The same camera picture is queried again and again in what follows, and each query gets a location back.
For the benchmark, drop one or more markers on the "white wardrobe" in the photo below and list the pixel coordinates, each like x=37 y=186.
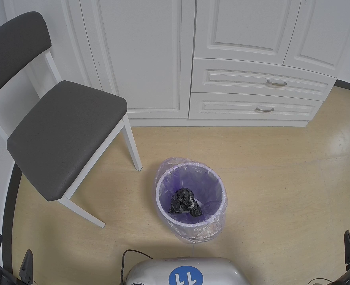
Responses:
x=148 y=40

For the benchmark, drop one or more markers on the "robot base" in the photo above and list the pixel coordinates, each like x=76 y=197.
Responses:
x=151 y=273

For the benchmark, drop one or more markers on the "white chair with grey seat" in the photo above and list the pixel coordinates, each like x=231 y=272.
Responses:
x=68 y=135

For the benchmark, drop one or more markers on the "purple plastic bag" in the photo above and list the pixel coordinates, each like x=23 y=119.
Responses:
x=175 y=185

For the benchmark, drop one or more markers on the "black plastic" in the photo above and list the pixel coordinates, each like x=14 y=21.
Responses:
x=182 y=202

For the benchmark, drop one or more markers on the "white trash bin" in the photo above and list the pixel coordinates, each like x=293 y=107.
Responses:
x=192 y=232

